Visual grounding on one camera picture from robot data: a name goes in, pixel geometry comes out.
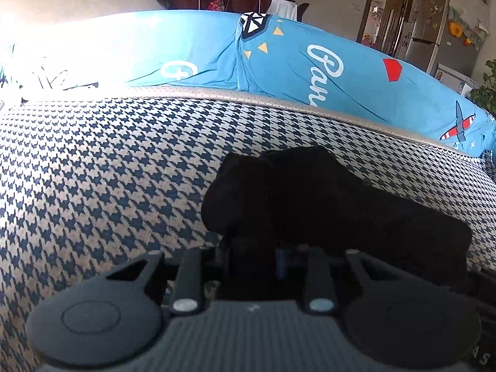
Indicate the houndstooth blanket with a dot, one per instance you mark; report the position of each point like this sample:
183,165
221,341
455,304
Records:
97,182

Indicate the white-clothed table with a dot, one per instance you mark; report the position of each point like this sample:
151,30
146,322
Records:
285,7

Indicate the black shirt with red print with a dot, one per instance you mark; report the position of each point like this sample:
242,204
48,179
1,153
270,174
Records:
329,209

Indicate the white chest freezer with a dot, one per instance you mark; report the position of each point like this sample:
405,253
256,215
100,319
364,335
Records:
453,79

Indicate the yellow fridge decoration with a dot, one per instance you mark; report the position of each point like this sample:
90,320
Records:
456,30

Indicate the dark chair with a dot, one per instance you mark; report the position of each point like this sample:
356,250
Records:
303,11

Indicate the green potted plant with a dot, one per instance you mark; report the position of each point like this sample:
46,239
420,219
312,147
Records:
484,89

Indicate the silver refrigerator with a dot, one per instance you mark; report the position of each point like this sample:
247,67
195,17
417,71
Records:
430,35

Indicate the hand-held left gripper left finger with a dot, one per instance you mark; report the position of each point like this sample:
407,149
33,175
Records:
192,271

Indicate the brown wooden door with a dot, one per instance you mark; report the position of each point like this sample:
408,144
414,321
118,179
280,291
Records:
383,15

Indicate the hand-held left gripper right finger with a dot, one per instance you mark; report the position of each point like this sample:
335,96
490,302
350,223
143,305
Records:
279,263

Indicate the red floral cloth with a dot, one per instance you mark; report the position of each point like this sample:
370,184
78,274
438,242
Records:
214,4

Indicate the patterned fridge cloth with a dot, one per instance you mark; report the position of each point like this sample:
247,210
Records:
469,11

